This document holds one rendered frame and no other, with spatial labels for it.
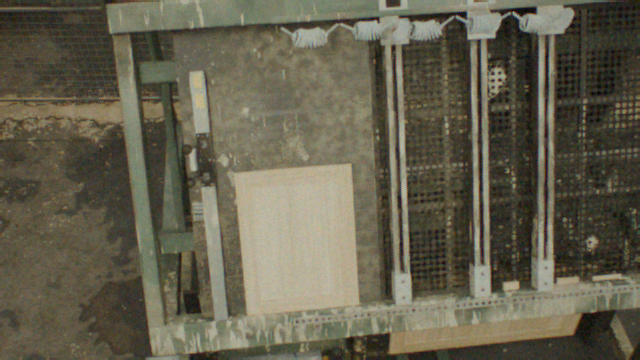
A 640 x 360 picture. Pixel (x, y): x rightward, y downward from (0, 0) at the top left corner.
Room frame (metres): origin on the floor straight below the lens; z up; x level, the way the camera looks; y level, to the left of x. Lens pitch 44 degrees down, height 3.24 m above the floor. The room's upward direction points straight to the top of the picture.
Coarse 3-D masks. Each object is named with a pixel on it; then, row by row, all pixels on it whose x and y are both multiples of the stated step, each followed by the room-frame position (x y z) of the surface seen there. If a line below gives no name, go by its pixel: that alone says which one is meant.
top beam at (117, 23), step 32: (160, 0) 2.17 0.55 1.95; (192, 0) 2.17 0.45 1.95; (224, 0) 2.18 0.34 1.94; (256, 0) 2.19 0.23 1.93; (288, 0) 2.20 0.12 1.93; (320, 0) 2.21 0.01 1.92; (352, 0) 2.22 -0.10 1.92; (416, 0) 2.24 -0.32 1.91; (448, 0) 2.25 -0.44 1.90; (512, 0) 2.27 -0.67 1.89; (608, 0) 2.30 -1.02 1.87; (128, 32) 2.10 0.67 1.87
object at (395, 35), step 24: (384, 0) 2.22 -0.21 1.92; (384, 24) 2.18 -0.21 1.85; (408, 24) 2.08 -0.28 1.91; (384, 48) 2.18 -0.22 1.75; (384, 72) 2.15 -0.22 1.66; (384, 96) 2.12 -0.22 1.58; (384, 120) 2.08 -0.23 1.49; (408, 240) 1.79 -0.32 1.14; (408, 264) 1.74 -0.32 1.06; (408, 288) 1.69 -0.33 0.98
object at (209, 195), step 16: (192, 80) 2.08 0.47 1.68; (192, 96) 2.04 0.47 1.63; (208, 128) 1.99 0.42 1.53; (208, 192) 1.86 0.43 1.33; (208, 208) 1.83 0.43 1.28; (208, 224) 1.79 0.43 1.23; (208, 240) 1.76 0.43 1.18; (208, 256) 1.73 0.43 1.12; (224, 288) 1.66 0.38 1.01; (224, 304) 1.63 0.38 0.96
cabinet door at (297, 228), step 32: (256, 192) 1.89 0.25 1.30; (288, 192) 1.90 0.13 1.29; (320, 192) 1.91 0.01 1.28; (352, 192) 1.91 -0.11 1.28; (256, 224) 1.82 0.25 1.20; (288, 224) 1.83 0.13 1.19; (320, 224) 1.84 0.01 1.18; (352, 224) 1.85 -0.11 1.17; (256, 256) 1.75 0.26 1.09; (288, 256) 1.76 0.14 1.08; (320, 256) 1.77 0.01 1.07; (352, 256) 1.78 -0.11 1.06; (256, 288) 1.69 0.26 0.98; (288, 288) 1.70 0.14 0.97; (320, 288) 1.70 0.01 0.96; (352, 288) 1.71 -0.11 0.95
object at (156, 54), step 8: (144, 0) 2.68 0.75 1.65; (152, 32) 2.71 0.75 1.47; (152, 40) 2.71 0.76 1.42; (376, 40) 2.60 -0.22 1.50; (152, 48) 2.73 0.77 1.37; (160, 48) 2.75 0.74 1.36; (152, 56) 2.74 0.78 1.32; (160, 56) 2.75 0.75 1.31; (376, 72) 2.55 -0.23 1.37; (376, 80) 2.54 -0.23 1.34; (160, 88) 2.78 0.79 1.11; (376, 88) 2.52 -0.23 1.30; (176, 120) 2.84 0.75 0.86; (608, 176) 2.40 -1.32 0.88
